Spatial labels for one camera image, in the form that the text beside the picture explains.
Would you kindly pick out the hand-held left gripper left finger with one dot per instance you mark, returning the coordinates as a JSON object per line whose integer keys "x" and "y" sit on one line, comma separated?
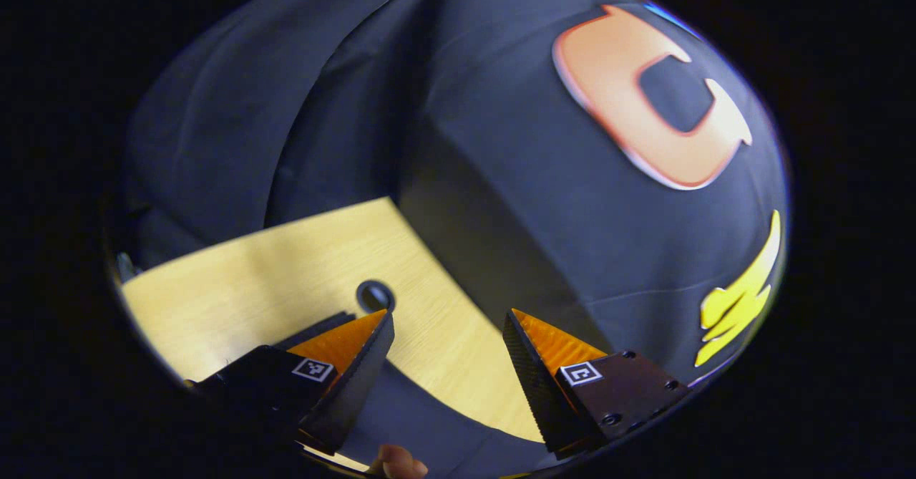
{"x": 358, "y": 393}

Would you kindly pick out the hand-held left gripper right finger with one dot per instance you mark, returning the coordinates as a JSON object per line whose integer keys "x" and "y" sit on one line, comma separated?
{"x": 540, "y": 393}

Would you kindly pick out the black backdrop cloth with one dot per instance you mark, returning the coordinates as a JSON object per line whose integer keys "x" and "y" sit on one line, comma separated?
{"x": 501, "y": 214}

